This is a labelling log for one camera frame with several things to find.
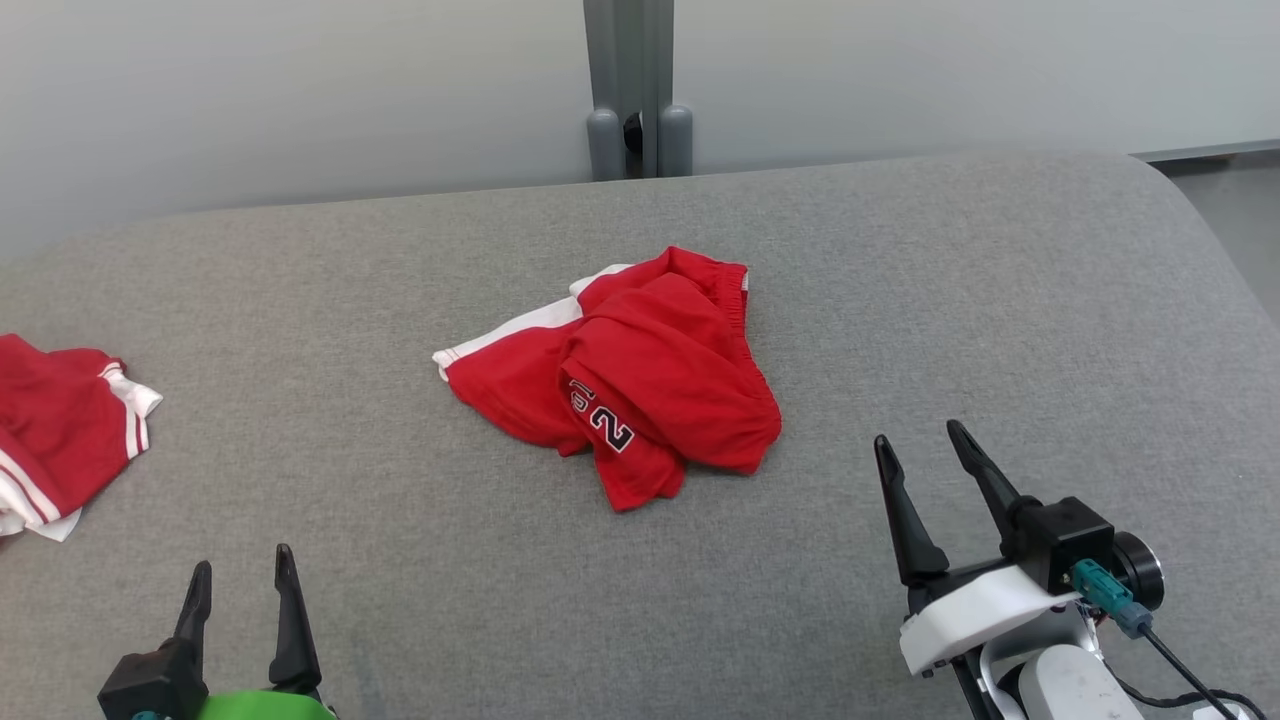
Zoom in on red and white jersey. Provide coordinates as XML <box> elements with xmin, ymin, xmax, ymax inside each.
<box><xmin>0</xmin><ymin>333</ymin><xmax>164</xmax><ymax>543</ymax></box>

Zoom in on right camera cable teal plug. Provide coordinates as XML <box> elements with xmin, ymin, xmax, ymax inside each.
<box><xmin>1070</xmin><ymin>558</ymin><xmax>1236</xmax><ymax>720</ymax></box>

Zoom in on red shorts with number print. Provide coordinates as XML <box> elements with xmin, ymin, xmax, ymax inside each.
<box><xmin>432</xmin><ymin>245</ymin><xmax>783</xmax><ymax>513</ymax></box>

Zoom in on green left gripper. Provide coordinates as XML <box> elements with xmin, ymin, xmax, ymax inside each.
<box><xmin>172</xmin><ymin>543</ymin><xmax>338</xmax><ymax>720</ymax></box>

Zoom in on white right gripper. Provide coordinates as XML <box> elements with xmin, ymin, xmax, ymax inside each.
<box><xmin>873</xmin><ymin>420</ymin><xmax>1083</xmax><ymax>678</ymax></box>

